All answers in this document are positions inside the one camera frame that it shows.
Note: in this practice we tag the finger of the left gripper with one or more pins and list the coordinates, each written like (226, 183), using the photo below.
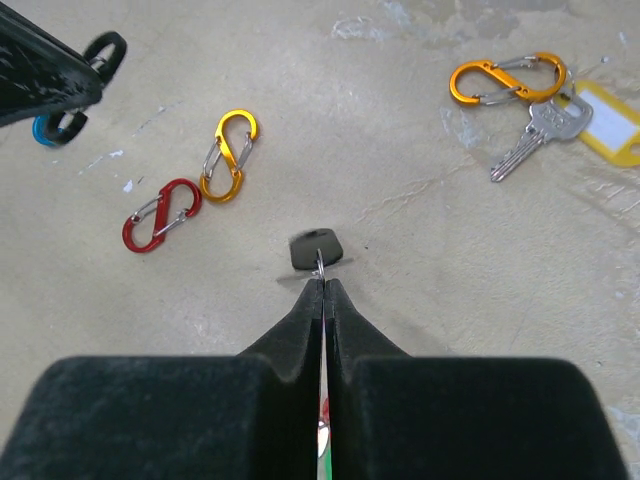
(39, 74)

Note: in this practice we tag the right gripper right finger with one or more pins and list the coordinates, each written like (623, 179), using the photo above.
(398, 416)

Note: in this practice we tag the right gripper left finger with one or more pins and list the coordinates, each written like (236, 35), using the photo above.
(253, 415)

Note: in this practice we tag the teal carabiner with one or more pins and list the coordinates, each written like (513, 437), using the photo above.
(47, 131)

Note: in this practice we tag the black carabiner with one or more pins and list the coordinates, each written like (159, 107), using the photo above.
(104, 56)

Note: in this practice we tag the key with green tag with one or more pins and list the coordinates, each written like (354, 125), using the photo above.
(324, 470)

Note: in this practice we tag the key with black tag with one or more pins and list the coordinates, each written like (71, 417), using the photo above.
(314, 255)

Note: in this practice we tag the key with yellow tag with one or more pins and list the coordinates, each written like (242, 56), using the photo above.
(587, 112)

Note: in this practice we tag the orange red carabiner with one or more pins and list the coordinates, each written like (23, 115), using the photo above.
(511, 88)

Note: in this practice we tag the key with red tag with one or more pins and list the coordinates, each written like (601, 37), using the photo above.
(325, 411)

